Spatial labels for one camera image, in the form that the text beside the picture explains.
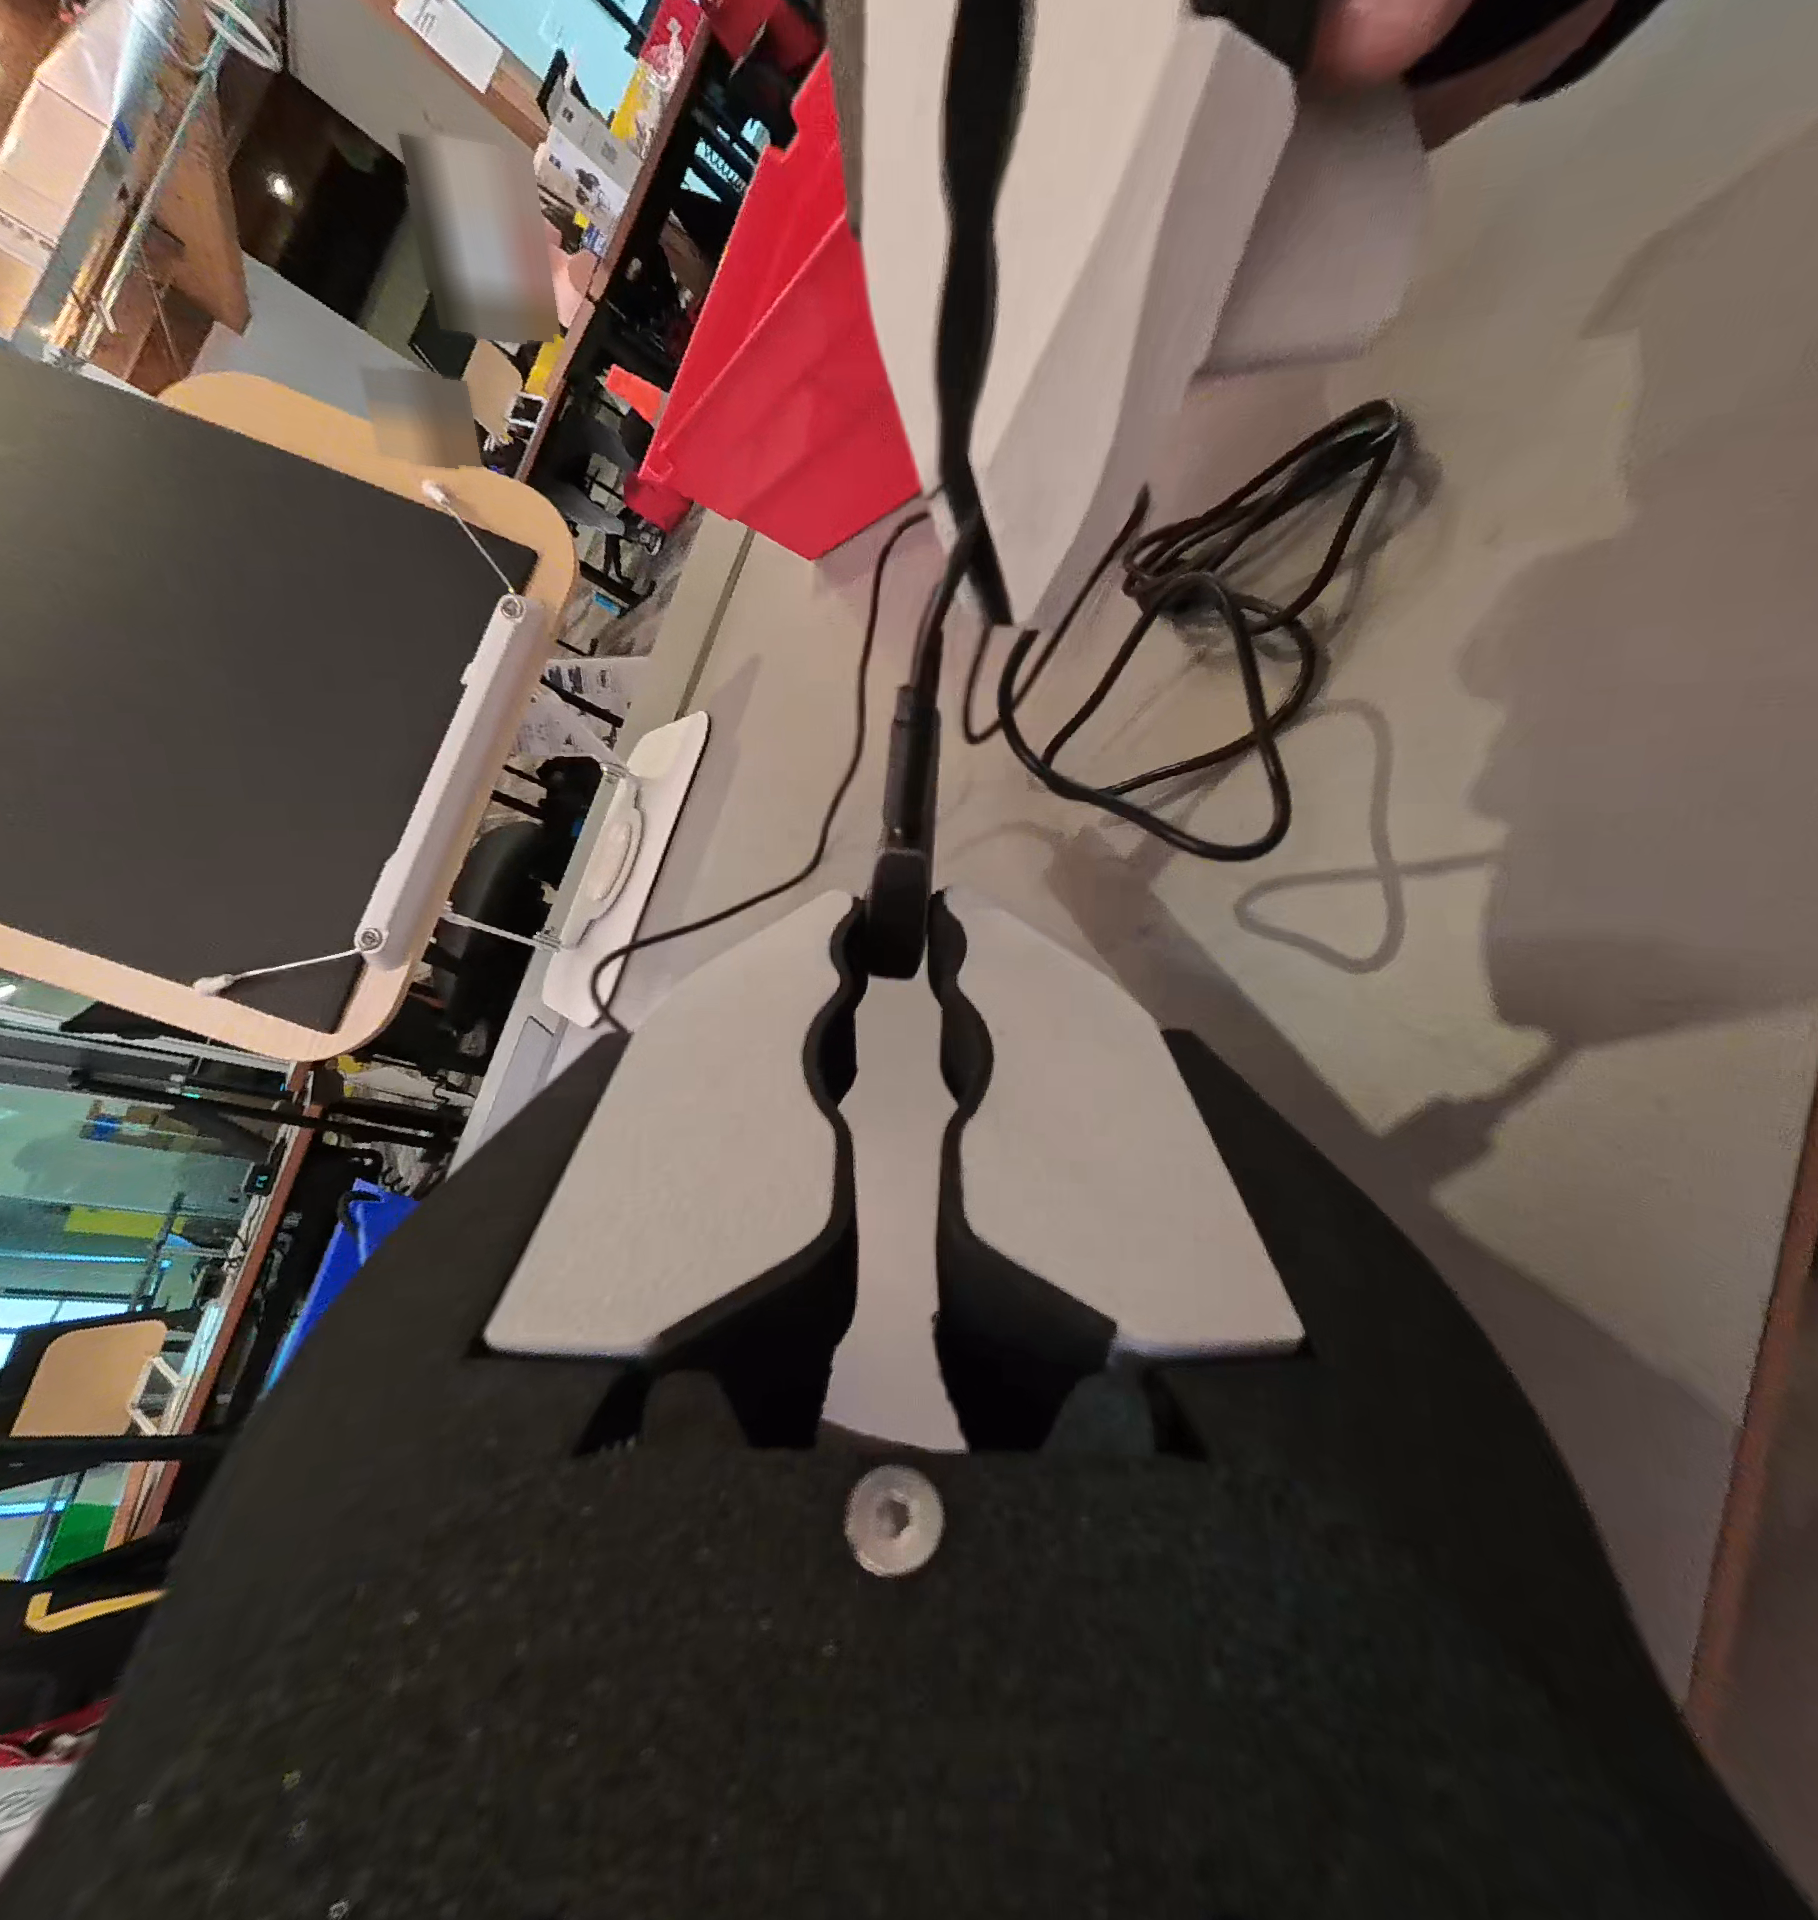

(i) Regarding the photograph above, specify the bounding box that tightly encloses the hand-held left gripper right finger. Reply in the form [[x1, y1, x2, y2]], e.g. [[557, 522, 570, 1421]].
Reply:
[[929, 883, 1307, 1453]]

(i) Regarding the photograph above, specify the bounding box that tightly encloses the black usb-c cable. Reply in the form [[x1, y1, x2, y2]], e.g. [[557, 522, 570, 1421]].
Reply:
[[865, 395, 1405, 980]]

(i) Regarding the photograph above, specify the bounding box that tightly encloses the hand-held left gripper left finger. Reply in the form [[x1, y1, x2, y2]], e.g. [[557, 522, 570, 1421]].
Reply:
[[480, 887, 865, 1453]]

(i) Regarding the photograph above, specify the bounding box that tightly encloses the plywood chair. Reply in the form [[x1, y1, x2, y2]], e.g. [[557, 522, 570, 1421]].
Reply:
[[7, 1319, 167, 1441]]

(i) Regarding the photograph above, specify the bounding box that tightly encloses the blue crate with handle slot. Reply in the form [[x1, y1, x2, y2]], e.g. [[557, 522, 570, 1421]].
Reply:
[[300, 1175, 424, 1382]]

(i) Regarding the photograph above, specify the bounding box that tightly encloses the black yellow-striped jacket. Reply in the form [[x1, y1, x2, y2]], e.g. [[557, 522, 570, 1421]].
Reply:
[[0, 1574, 161, 1703]]

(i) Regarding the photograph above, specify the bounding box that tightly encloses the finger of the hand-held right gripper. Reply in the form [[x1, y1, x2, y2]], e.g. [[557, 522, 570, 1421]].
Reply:
[[968, 0, 1302, 630], [833, 0, 986, 504]]

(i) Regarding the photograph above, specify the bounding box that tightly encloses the person's right hand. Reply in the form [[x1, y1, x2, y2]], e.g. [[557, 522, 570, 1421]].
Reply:
[[1319, 0, 1452, 79]]

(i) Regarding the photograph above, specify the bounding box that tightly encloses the black board on white stand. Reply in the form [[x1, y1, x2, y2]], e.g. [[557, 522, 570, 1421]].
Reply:
[[0, 335, 578, 1060]]

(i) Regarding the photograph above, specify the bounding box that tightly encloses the red plastic bin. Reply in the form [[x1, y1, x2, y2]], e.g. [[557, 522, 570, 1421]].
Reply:
[[624, 52, 926, 563]]

